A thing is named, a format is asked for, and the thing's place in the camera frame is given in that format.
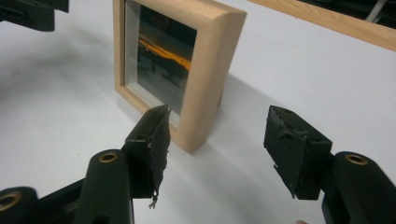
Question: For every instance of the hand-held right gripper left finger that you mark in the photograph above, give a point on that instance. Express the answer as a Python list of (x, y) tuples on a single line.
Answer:
[(149, 155)]

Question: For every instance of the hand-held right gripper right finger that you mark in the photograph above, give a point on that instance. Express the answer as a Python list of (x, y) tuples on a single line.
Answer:
[(295, 155)]

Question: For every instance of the square wooden board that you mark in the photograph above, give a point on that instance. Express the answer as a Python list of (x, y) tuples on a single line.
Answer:
[(205, 77)]

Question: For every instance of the white table mat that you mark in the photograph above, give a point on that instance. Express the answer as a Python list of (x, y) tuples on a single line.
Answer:
[(46, 109)]

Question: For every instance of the white metal table frame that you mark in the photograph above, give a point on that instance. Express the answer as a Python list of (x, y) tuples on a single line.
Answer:
[(375, 11)]

